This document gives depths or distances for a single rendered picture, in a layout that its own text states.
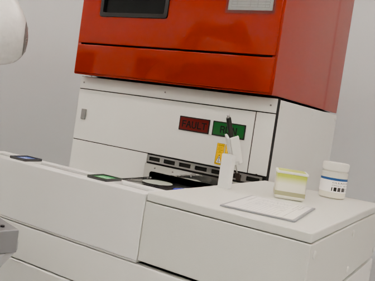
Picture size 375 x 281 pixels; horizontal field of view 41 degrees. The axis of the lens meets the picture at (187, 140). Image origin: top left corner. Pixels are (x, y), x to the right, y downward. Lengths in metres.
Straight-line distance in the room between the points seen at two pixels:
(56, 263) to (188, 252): 0.35
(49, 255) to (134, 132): 0.73
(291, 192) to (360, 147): 1.81
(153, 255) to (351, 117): 2.15
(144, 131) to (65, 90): 2.41
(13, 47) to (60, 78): 3.22
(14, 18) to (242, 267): 0.62
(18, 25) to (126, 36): 0.87
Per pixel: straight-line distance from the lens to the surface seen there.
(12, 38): 1.00
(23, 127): 4.49
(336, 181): 1.40
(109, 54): 1.88
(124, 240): 1.08
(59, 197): 1.19
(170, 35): 1.73
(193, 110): 1.70
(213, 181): 1.65
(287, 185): 1.23
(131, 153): 1.84
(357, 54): 3.07
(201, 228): 0.97
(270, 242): 0.92
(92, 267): 1.15
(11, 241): 1.04
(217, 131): 1.65
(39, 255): 1.25
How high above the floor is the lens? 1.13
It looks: 3 degrees down
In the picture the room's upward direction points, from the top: 8 degrees clockwise
